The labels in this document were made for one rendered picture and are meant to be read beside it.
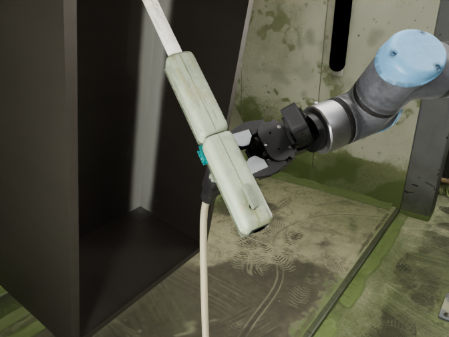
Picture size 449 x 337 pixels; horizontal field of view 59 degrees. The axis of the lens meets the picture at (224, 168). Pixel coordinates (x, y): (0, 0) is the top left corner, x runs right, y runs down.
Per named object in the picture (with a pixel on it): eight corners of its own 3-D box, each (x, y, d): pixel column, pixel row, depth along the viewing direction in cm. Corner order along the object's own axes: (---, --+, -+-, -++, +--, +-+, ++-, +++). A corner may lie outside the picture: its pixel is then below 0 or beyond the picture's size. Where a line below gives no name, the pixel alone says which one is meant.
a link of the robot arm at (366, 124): (387, 67, 73) (361, 97, 82) (332, 85, 69) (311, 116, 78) (417, 107, 70) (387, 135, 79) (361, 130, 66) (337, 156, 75)
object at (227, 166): (245, 249, 75) (280, 216, 54) (222, 259, 74) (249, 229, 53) (153, 47, 89) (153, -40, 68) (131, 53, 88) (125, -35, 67)
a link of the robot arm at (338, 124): (359, 134, 67) (331, 87, 70) (335, 143, 66) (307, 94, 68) (335, 154, 75) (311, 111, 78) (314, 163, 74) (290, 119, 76)
